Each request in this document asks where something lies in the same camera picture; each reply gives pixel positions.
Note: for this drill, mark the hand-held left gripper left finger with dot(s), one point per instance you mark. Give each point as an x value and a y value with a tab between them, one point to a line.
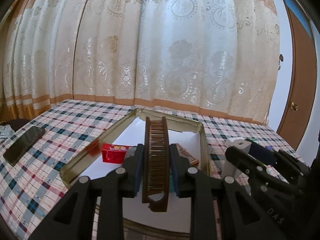
136	180

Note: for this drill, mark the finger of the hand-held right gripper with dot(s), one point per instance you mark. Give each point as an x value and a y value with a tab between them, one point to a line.
262	153
240	160

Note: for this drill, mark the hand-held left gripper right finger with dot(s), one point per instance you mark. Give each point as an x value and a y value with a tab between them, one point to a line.
175	177

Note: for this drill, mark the white rectangular block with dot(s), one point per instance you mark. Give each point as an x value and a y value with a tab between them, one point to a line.
237	143

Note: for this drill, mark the brown comb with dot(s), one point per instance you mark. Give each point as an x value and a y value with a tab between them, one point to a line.
156	160

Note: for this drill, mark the pink box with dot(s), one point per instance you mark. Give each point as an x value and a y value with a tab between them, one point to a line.
188	155

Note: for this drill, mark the gold metal tin tray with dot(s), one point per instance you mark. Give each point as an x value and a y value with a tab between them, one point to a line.
135	132

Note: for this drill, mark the red printed box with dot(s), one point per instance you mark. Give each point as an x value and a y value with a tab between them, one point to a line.
112	153

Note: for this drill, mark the brass door knob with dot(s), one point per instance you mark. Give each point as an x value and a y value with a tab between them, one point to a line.
294	106

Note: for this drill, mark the brown wooden door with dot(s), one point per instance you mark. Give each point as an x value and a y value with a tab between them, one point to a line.
297	80

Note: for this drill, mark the plaid tablecloth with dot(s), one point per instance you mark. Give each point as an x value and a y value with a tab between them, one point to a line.
62	130

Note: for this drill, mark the black smartphone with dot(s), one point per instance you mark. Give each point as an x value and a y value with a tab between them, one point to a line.
23	145

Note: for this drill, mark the dark round object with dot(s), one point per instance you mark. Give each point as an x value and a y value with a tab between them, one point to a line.
18	124

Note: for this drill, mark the cream floral curtain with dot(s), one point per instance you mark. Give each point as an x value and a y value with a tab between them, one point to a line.
162	42

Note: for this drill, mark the grey patterned cloth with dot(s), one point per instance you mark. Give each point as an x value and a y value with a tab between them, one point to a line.
6	131

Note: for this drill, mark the dark wall hook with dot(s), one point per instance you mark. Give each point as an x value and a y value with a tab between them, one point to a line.
281	59

